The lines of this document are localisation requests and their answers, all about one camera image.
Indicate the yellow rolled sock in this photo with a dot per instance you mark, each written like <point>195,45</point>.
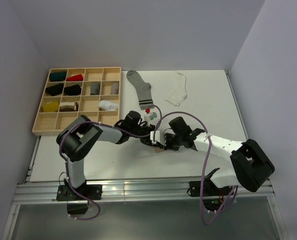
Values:
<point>51,107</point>

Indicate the black rolled sock right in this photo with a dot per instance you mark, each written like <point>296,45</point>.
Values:
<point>73,90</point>

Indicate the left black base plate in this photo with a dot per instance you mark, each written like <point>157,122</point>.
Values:
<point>65,193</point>

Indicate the grey striped sock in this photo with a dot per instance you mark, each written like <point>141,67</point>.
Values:
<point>142,88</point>

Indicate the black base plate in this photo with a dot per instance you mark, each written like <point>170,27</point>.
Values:
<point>65,193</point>
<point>199,188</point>

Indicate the white striped sock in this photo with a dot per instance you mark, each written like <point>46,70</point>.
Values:
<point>106,105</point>

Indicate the white brown rolled sock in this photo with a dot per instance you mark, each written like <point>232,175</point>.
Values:
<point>66,106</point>

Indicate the black rolled sock left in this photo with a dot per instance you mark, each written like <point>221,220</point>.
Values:
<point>54,90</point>

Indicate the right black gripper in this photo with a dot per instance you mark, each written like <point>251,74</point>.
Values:
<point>167,146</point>

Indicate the light grey rolled sock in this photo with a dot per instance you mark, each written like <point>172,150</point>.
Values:
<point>115,89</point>

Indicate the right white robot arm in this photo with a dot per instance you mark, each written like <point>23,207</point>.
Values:
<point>243,162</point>

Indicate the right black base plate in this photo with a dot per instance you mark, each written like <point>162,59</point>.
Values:
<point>199,188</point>

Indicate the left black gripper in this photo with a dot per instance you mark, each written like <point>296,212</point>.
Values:
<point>146,140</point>

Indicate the wooden compartment tray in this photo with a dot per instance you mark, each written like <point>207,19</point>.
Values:
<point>52,123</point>

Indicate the black rolled sock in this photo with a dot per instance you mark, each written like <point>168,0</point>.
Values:
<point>54,90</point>
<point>73,90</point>

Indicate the aluminium mounting rail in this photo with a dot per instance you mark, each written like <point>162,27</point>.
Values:
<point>128,190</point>

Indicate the plain white sock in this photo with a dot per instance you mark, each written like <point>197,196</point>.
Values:
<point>177,93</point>

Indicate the dark green rolled sock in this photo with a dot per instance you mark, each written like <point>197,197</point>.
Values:
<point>57,76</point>

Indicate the beige red reindeer sock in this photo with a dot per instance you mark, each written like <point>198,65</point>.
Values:
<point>158,149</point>

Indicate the red rolled sock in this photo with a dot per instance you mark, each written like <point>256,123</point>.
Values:
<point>75,78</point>

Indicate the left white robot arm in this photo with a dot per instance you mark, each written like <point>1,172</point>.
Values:
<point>77,140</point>

